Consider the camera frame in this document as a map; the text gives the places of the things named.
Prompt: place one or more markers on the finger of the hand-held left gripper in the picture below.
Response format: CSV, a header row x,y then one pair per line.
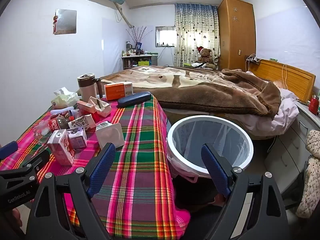
x,y
8,150
37,163

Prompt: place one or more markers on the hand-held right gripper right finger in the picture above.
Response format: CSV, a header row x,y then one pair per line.
x,y
215,172

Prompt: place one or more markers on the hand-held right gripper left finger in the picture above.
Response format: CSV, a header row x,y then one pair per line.
x,y
101,170

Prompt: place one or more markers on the pink white carton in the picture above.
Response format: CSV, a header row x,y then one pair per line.
x,y
61,147

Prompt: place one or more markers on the clear plastic bottle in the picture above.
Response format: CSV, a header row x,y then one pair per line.
x,y
42,132

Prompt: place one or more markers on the white square box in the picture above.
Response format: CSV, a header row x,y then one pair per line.
x,y
111,135

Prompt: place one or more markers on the purple milk carton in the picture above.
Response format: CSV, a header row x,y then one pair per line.
x,y
77,137

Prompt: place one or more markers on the red cartoon can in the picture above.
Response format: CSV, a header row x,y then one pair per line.
x,y
56,125

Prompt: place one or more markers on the white trash bin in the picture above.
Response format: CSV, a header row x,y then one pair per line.
x,y
175,152

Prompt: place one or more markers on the brown patterned carton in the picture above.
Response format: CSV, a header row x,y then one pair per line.
x,y
82,122

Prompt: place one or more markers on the red tablet box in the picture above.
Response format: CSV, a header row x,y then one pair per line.
x,y
95,117

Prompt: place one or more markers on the beige paper tissue pack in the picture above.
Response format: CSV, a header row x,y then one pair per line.
x,y
102,107

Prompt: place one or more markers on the peach carton box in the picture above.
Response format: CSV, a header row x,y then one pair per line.
x,y
85,107

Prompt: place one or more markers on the person's left hand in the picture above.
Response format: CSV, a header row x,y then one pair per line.
x,y
17,220

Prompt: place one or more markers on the plaid tablecloth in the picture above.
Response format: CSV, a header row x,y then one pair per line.
x,y
140,140

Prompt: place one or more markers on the grey nightstand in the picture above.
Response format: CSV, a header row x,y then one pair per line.
x,y
287,150

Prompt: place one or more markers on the blue glasses case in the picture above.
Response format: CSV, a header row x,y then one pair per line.
x,y
133,99

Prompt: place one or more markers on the orange white box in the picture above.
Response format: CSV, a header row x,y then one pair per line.
x,y
115,91

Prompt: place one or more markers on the brown blanket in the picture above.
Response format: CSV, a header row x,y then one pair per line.
x,y
200,90

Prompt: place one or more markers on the brown travel mug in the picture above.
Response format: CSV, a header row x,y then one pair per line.
x,y
86,87

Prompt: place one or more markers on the pink bedsheet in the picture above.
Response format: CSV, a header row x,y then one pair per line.
x,y
285,110

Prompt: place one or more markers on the floral quilt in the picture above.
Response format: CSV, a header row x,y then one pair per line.
x,y
311,180

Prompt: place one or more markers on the shelf cabinet with bottles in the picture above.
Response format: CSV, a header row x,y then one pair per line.
x,y
132,61

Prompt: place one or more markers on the green box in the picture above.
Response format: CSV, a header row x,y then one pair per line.
x,y
143,63

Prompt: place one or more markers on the brown teddy bear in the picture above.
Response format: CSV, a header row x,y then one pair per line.
x,y
205,55

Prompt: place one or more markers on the red jar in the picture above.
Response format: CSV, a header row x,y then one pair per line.
x,y
313,106

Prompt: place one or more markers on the power strip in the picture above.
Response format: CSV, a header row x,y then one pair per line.
x,y
253,59

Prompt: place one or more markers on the wooden headboard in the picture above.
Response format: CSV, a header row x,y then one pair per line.
x,y
295,77

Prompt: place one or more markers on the red hanging ornament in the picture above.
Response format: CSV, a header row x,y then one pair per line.
x,y
55,23

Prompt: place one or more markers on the vase of branches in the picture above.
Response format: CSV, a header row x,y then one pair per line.
x,y
137,36

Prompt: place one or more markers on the wooden wardrobe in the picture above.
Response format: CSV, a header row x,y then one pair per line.
x,y
236,35

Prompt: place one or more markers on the heart print curtain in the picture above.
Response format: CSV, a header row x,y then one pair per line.
x,y
195,30

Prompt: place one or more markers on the small window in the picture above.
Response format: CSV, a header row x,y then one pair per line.
x,y
165,36

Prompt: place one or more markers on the air conditioner pipe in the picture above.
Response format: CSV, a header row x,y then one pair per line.
x,y
123,15

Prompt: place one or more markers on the silver wall mirror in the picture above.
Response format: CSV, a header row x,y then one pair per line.
x,y
66,21

